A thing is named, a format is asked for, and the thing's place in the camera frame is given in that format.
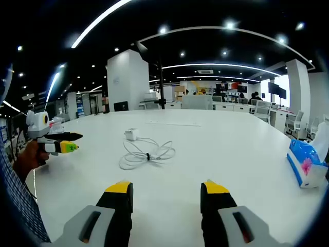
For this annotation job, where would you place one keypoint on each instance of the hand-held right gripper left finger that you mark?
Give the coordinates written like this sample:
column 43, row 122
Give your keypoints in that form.
column 95, row 223

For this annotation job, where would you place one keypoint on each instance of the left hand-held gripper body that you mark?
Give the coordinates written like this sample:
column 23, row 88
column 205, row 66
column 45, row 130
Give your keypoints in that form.
column 37, row 126

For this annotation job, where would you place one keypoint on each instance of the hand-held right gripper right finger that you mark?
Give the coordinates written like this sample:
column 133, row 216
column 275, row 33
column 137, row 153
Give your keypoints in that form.
column 231, row 223

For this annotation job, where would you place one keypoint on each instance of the white charger adapter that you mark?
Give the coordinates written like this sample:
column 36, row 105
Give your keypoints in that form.
column 132, row 134

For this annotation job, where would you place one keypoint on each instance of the white desk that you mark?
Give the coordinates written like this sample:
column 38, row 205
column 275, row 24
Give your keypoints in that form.
column 218, row 154

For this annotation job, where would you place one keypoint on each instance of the person's left hand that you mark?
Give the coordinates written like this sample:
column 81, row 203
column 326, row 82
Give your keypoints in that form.
column 27, row 159

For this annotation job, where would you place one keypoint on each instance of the clear plastic bag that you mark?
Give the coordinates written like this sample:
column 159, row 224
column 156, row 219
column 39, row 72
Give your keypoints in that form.
column 57, row 124

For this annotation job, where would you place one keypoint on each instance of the small black monitor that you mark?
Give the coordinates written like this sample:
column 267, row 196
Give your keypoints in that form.
column 120, row 106

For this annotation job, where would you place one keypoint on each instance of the blue tissue box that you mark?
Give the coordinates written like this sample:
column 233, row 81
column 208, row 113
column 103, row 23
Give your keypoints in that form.
column 304, row 164

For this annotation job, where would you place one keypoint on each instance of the black stand pole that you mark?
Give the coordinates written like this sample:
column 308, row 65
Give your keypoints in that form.
column 162, row 85

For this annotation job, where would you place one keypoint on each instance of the white mesh office chair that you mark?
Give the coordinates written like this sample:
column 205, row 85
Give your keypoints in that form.
column 262, row 111
column 313, row 128
column 294, row 123

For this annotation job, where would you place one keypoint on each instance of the white partition panel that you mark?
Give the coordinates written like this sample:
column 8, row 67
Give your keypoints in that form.
column 197, row 102

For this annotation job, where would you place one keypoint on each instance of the yellow machine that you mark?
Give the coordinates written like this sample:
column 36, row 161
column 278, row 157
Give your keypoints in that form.
column 199, row 88

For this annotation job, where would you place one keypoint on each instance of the black background monitors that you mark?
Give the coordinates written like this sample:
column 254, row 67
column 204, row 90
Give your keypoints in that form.
column 277, row 90

